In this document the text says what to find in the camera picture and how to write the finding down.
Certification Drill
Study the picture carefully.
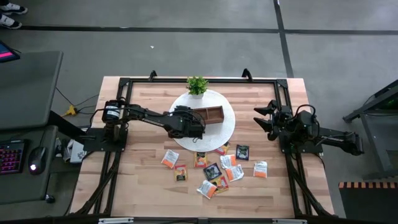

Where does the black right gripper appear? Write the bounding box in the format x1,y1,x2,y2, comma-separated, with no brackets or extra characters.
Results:
253,99,290,141

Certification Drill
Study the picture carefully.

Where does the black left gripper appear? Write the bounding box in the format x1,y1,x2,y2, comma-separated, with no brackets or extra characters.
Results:
167,105,206,139

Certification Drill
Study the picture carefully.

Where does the round white woven placemat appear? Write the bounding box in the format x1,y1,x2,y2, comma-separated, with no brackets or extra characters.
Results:
169,89,236,152

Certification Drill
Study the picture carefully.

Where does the wooden three-compartment box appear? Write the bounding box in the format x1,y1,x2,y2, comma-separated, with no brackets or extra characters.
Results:
194,105,225,124

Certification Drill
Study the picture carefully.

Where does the yellow orange tea packet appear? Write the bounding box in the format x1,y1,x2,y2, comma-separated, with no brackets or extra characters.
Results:
213,175,230,194
174,164,188,182
193,151,208,169
214,142,231,156

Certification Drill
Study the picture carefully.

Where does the white orange tea packet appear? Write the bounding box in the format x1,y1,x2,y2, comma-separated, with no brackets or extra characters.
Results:
196,179,218,200
252,160,269,179
160,149,180,169
220,154,238,170
224,164,244,182

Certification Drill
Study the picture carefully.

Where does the dark foil tea packet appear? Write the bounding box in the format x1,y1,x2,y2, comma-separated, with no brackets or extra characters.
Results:
235,144,250,161
203,162,223,181

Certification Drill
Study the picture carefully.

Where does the small green potted plant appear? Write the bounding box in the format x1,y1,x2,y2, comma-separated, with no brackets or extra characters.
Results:
185,76,210,100

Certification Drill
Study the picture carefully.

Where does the grey metal cart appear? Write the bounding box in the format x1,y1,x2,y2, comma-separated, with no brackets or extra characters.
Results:
343,79,398,180

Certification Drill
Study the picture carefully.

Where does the white cardboard box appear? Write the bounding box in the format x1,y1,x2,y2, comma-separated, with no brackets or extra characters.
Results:
63,139,88,164

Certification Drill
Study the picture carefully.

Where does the black case orange striped edge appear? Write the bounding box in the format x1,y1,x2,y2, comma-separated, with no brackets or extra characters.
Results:
338,181,398,224

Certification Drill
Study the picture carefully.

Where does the black computer mouse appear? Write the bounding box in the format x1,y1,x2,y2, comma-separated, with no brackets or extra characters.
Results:
27,146,48,176

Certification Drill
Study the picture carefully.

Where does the grey desk top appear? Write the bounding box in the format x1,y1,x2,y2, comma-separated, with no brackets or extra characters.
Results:
0,51,63,131

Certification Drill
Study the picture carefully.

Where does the backlit black keyboard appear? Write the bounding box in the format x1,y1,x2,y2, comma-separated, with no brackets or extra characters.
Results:
0,139,27,175

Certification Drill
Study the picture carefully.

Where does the tilted computer screen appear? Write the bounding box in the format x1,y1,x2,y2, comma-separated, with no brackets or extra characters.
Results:
0,40,21,64

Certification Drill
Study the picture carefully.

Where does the person's white shoe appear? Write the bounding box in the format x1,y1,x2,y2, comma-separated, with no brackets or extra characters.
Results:
0,14,23,30
0,2,29,16

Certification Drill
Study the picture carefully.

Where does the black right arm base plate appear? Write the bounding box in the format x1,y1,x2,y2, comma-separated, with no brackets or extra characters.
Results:
279,130,324,156

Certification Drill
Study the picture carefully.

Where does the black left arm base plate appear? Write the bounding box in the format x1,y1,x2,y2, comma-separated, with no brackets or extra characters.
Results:
82,127,128,153

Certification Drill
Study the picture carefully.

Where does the silver metal bracket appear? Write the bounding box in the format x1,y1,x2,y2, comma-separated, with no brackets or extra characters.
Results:
98,217,134,224
272,218,308,224

